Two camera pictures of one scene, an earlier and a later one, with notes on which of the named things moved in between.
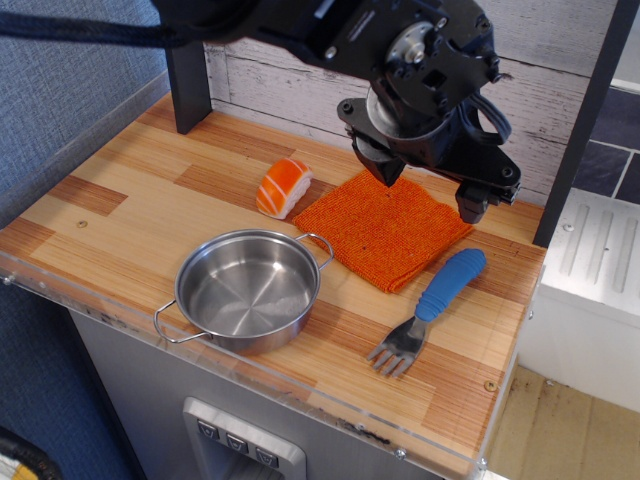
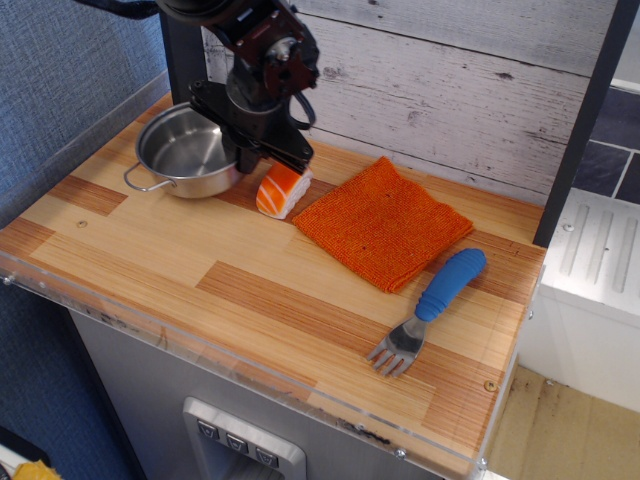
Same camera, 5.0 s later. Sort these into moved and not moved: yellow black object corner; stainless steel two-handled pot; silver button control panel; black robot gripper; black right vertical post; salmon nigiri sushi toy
Moved: stainless steel two-handled pot; black robot gripper
Not moved: silver button control panel; salmon nigiri sushi toy; yellow black object corner; black right vertical post
